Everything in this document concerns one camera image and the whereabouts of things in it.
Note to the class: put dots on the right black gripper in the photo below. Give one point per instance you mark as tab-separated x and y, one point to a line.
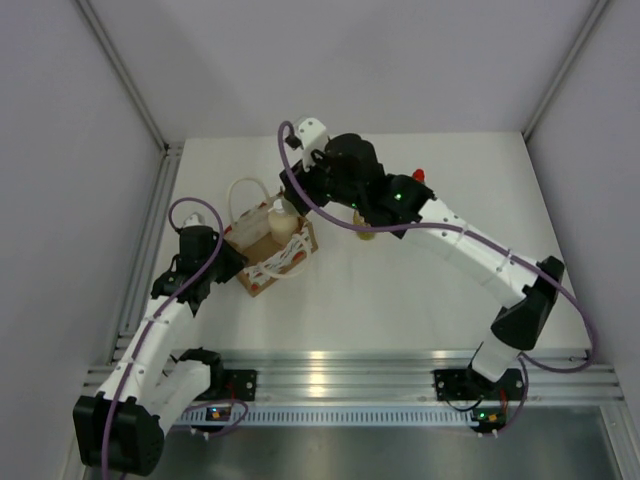
303	180

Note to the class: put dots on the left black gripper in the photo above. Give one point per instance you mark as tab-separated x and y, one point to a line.
236	261

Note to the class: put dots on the cream bottle white pump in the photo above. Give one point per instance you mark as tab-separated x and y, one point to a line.
282	224

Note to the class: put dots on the yellow bottle red cap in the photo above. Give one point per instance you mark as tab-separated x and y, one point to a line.
359	221

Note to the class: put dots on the dark green bottle red cap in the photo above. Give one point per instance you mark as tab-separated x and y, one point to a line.
419	175

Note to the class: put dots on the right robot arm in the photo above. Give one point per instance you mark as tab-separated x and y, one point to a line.
399	204

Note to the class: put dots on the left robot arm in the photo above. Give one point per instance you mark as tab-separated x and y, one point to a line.
122	427

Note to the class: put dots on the left aluminium frame post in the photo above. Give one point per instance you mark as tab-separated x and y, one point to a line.
163	185

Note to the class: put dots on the aluminium frame post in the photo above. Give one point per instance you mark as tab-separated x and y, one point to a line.
163	185
571	55

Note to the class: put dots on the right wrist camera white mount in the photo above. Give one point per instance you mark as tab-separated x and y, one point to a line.
308	135

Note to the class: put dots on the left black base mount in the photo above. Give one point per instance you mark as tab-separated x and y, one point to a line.
240	384

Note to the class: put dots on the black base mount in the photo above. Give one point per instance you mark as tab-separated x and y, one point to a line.
453	385
240	384

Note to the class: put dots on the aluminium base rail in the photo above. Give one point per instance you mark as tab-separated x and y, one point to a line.
402	377

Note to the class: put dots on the white slotted cable duct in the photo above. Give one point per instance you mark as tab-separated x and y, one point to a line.
384	416

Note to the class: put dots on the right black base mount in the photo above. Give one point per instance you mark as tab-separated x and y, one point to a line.
453	385

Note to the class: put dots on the right aluminium frame post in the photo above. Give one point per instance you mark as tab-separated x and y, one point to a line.
571	55

